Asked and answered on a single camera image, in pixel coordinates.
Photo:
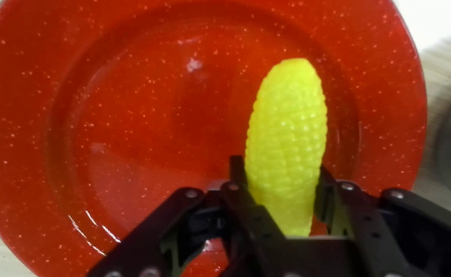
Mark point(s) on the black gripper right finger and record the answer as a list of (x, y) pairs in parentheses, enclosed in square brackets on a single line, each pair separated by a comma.
[(394, 234)]

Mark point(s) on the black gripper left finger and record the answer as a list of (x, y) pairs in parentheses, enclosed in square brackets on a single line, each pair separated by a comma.
[(177, 231)]

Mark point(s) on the yellow toy corn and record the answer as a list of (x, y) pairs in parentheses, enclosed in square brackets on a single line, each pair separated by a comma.
[(285, 143)]

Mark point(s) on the red plate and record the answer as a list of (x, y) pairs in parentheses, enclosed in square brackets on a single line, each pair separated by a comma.
[(107, 107)]

